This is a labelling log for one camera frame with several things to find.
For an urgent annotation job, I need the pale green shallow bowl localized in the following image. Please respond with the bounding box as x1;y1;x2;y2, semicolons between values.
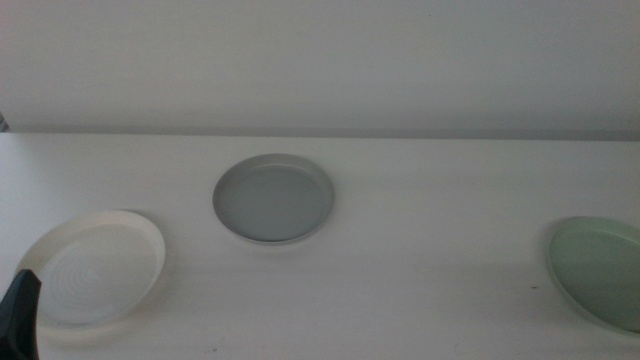
547;215;640;335

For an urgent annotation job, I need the grey shallow bowl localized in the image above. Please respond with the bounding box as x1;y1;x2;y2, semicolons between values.
212;152;336;245

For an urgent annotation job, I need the white shallow bowl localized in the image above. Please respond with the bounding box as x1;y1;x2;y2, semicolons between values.
14;209;167;331

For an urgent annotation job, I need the white backdrop panel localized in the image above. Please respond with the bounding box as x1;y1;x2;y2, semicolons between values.
0;0;640;141

